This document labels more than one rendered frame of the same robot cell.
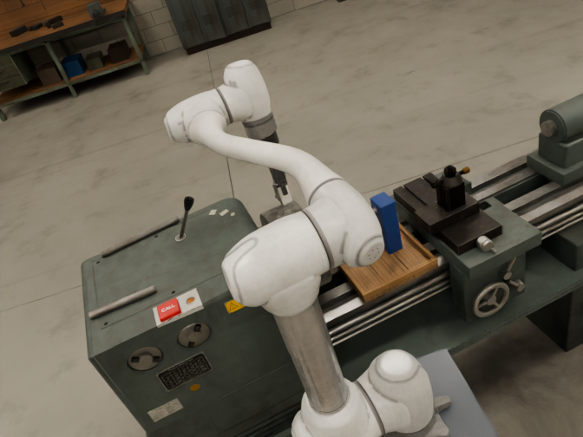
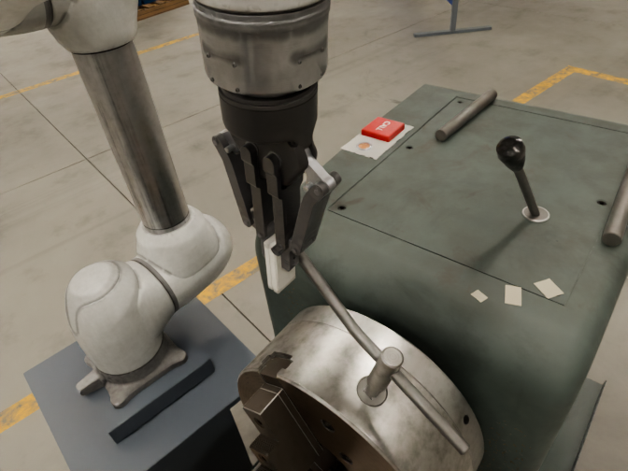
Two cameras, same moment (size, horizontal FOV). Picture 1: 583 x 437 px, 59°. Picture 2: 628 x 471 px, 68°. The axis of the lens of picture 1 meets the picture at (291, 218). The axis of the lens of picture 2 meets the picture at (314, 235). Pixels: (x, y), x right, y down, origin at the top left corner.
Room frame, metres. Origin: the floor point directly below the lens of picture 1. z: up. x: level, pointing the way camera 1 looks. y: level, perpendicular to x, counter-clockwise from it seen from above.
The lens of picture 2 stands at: (1.63, -0.18, 1.69)
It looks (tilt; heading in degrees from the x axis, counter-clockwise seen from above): 40 degrees down; 144
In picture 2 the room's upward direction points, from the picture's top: 7 degrees counter-clockwise
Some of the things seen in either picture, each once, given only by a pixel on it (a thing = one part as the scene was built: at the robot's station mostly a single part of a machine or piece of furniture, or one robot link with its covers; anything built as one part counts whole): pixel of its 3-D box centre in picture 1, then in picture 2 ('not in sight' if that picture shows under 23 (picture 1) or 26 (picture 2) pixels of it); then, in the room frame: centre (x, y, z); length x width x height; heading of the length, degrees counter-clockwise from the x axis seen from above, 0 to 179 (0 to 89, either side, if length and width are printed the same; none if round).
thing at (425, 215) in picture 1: (446, 211); not in sight; (1.42, -0.54, 1.00); 0.20 x 0.10 x 0.05; 101
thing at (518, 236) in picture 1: (458, 218); not in sight; (1.48, -0.61, 0.89); 0.53 x 0.30 x 0.06; 11
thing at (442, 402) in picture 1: (413, 411); (124, 357); (0.83, -0.16, 0.83); 0.22 x 0.18 x 0.06; 92
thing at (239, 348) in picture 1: (194, 304); (462, 261); (1.30, 0.40, 1.06); 0.59 x 0.48 x 0.39; 101
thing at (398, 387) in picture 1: (397, 388); (114, 309); (0.82, -0.13, 0.97); 0.18 x 0.16 x 0.22; 102
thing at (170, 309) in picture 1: (169, 310); (382, 130); (1.09, 0.41, 1.26); 0.06 x 0.06 x 0.02; 11
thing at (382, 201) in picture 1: (386, 223); not in sight; (1.46, -0.33, 1.00); 0.08 x 0.06 x 0.23; 11
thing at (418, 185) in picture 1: (443, 210); not in sight; (1.49, -0.56, 0.95); 0.43 x 0.18 x 0.04; 11
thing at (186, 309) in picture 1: (180, 312); (378, 149); (1.10, 0.38, 1.23); 0.13 x 0.08 x 0.06; 101
